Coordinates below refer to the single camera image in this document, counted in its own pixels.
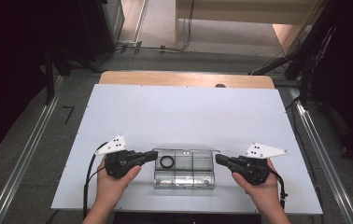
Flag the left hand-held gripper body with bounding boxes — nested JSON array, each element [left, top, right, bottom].
[[94, 133, 140, 180]]

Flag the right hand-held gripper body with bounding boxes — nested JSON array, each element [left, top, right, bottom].
[[231, 142, 289, 187]]

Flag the black rubber ring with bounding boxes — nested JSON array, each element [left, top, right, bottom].
[[160, 155, 176, 169]]

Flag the clear plastic compartment box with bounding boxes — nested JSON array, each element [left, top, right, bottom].
[[152, 147, 220, 190]]

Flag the person's right hand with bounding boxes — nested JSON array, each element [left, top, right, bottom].
[[231, 158, 280, 209]]

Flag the person's left hand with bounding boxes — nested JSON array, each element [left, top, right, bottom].
[[96, 155, 142, 203]]

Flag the white board sheet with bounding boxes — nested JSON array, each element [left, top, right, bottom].
[[50, 83, 324, 215]]

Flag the person's dark clothing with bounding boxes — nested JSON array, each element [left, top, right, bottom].
[[112, 212, 260, 224]]

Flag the wooden table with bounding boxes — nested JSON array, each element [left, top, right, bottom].
[[98, 70, 275, 90]]

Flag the black stand legs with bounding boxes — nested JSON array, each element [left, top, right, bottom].
[[42, 46, 104, 105], [248, 18, 337, 108]]

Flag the grey cabinet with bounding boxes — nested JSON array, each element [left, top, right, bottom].
[[101, 0, 126, 48]]

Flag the beige shelf unit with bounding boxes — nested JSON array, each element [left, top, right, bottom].
[[174, 0, 322, 50]]

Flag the right hand-held gripper black cable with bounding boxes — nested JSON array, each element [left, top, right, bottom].
[[269, 169, 289, 210]]

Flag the hand-held gripper black cable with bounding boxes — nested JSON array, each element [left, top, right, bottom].
[[82, 141, 109, 218], [269, 169, 289, 210]]

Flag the left hand-held gripper black cable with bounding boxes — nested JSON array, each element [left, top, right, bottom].
[[82, 141, 109, 218]]

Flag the thin black floor cable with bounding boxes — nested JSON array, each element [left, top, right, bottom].
[[285, 96, 309, 153]]

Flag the metal floor rail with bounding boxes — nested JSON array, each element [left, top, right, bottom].
[[288, 87, 353, 224], [0, 76, 65, 224]]

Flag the black floor cables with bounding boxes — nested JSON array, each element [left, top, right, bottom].
[[115, 0, 197, 54]]

